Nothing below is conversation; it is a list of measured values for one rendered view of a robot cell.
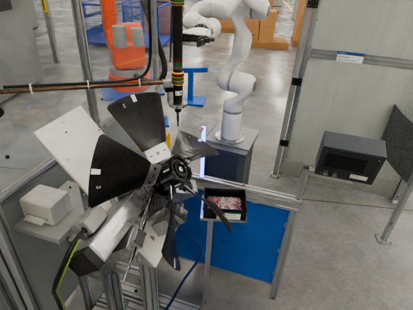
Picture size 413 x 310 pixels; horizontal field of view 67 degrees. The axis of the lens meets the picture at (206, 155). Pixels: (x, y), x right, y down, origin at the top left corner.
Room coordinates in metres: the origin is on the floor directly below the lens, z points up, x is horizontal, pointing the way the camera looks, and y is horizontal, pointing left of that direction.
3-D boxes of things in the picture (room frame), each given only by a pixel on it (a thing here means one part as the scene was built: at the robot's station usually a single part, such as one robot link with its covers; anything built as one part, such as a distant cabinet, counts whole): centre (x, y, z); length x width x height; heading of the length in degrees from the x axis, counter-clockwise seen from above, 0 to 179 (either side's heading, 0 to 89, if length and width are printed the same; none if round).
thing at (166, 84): (1.07, 0.13, 1.48); 0.09 x 0.07 x 0.10; 109
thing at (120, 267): (1.00, 0.36, 0.56); 0.19 x 0.04 x 0.04; 74
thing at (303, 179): (1.27, -0.49, 0.96); 0.03 x 0.03 x 0.20; 74
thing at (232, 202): (1.21, -0.11, 0.83); 0.19 x 0.14 x 0.04; 90
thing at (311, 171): (1.24, -0.59, 1.04); 0.24 x 0.03 x 0.03; 74
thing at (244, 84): (1.74, -0.18, 1.25); 0.19 x 0.12 x 0.24; 63
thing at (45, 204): (1.05, 0.73, 0.92); 0.17 x 0.16 x 0.11; 74
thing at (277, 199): (1.39, -0.08, 0.82); 0.90 x 0.04 x 0.08; 74
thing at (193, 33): (1.27, 0.06, 1.64); 0.11 x 0.10 x 0.07; 164
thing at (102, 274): (0.95, 0.50, 0.73); 0.15 x 0.09 x 0.22; 74
